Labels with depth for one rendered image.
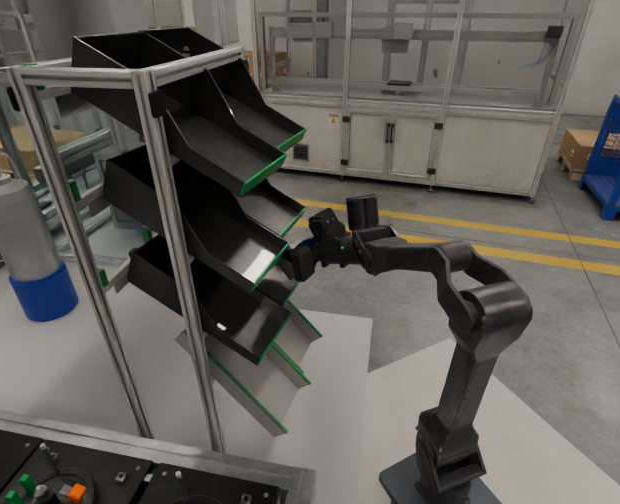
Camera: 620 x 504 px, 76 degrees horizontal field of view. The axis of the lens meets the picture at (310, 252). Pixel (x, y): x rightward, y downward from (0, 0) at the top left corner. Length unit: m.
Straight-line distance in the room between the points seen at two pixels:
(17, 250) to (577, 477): 1.53
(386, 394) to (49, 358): 0.96
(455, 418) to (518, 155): 4.03
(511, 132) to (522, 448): 3.63
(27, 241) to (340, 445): 1.03
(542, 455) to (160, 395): 0.93
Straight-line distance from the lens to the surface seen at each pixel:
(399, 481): 0.77
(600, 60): 9.13
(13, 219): 1.39
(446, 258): 0.51
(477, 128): 4.41
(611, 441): 2.49
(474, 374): 0.55
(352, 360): 1.19
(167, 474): 0.91
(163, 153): 0.56
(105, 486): 0.93
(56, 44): 1.73
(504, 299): 0.49
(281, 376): 0.93
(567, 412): 2.50
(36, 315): 1.55
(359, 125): 4.48
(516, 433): 1.15
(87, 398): 1.24
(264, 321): 0.79
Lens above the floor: 1.72
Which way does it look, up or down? 32 degrees down
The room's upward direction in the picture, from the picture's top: straight up
